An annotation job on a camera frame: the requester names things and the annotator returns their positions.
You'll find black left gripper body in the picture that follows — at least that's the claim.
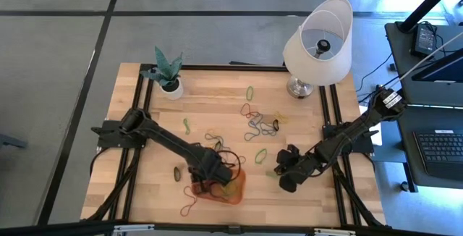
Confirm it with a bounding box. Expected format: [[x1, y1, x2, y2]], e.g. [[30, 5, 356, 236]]
[[190, 148, 234, 187]]

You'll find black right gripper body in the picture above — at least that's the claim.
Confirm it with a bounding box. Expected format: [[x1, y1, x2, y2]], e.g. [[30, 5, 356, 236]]
[[278, 144, 319, 179]]

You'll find yellow rubber band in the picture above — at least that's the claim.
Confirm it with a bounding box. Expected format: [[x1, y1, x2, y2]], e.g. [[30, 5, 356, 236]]
[[203, 130, 222, 153], [219, 183, 242, 198], [273, 110, 291, 125]]

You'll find orange plastic bin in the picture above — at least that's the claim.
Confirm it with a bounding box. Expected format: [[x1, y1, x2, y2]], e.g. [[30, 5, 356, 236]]
[[190, 168, 247, 206]]

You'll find blue rubber band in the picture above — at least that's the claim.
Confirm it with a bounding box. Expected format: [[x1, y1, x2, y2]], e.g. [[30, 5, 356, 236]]
[[258, 121, 279, 138], [203, 130, 232, 153], [243, 114, 264, 143]]

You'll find white paper sheet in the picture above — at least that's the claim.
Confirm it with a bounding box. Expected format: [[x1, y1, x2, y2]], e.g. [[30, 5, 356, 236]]
[[368, 132, 383, 147]]

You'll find potted snake plant white pot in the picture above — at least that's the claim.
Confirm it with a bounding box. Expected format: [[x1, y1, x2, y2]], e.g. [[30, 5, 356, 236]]
[[140, 46, 184, 101]]

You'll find white shade silver table lamp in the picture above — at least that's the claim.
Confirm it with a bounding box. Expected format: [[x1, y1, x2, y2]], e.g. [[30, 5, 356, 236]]
[[282, 0, 354, 100]]

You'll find black desk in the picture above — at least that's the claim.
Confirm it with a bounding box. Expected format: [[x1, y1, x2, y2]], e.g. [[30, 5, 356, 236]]
[[384, 21, 463, 107], [393, 104, 463, 190]]

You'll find black laptop keyboard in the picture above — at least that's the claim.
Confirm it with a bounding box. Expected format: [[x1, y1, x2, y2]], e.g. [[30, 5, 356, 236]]
[[413, 129, 463, 182]]

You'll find thin white rod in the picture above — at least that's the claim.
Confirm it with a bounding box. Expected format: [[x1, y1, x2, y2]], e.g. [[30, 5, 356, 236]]
[[399, 29, 463, 82]]

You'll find black power adapter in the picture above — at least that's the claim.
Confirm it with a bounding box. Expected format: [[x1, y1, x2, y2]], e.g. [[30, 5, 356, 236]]
[[410, 23, 438, 59]]

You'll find grey floor object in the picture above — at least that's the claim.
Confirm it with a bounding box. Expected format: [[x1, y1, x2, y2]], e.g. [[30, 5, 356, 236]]
[[0, 133, 29, 150]]

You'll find black diagonal beam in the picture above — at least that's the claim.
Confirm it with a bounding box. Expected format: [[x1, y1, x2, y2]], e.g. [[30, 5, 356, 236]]
[[399, 0, 463, 33]]

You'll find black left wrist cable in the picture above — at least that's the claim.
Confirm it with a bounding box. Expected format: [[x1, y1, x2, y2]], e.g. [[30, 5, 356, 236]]
[[216, 150, 242, 174]]

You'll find black aluminium frame rail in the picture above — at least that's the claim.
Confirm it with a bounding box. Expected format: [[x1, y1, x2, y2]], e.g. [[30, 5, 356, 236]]
[[318, 83, 348, 227], [140, 63, 290, 72], [106, 64, 146, 222], [328, 83, 362, 227], [121, 64, 156, 222]]

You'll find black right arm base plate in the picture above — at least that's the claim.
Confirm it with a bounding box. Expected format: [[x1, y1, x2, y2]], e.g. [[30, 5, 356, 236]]
[[321, 122, 379, 154]]

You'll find silver frame bracket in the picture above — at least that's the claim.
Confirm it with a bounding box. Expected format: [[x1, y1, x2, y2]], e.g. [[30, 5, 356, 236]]
[[313, 227, 357, 236], [113, 223, 156, 234]]

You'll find black diagonal frame strut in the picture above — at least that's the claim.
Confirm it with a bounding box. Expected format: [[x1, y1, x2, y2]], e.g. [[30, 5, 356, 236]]
[[82, 148, 140, 223], [334, 156, 387, 228]]

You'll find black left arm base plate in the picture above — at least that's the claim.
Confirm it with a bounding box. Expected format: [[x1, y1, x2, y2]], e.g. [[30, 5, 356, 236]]
[[90, 119, 148, 149]]

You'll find black frame cross beam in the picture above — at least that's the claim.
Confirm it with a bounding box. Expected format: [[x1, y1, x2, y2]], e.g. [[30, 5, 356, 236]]
[[0, 219, 463, 236]]

